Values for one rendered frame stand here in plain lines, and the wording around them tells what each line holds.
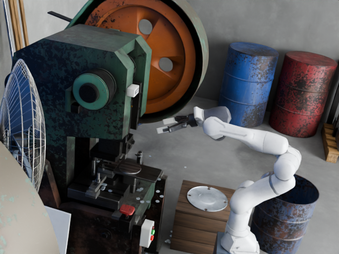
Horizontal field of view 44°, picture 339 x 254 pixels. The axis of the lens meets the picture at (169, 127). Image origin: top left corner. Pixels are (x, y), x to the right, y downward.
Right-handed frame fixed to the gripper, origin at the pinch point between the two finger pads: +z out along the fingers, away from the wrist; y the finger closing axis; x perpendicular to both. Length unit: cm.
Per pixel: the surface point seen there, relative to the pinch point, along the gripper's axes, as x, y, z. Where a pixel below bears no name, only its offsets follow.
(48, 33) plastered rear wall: 64, 129, 124
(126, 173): -18.6, -14.5, 23.5
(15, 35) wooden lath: 70, 53, 104
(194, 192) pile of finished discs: -70, 48, 9
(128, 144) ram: -2.5, -12.5, 17.4
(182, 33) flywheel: 44, 22, -20
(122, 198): -28.0, -25.1, 25.3
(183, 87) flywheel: 13.3, 22.8, -11.4
